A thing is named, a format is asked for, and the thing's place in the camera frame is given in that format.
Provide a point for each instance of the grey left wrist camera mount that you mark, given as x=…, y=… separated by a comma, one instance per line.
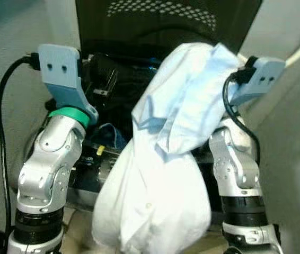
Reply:
x=62, y=79

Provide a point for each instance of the small yellow cap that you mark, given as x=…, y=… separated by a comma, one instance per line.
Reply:
x=100, y=150

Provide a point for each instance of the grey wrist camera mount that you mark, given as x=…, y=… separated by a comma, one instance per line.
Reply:
x=261, y=79
x=62, y=79

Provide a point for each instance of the dark blue cloth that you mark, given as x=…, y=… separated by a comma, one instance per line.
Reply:
x=110, y=136

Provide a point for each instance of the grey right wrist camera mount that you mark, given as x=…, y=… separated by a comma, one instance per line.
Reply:
x=261, y=79

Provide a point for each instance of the white pale blue shirt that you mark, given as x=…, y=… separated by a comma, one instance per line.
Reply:
x=155, y=185

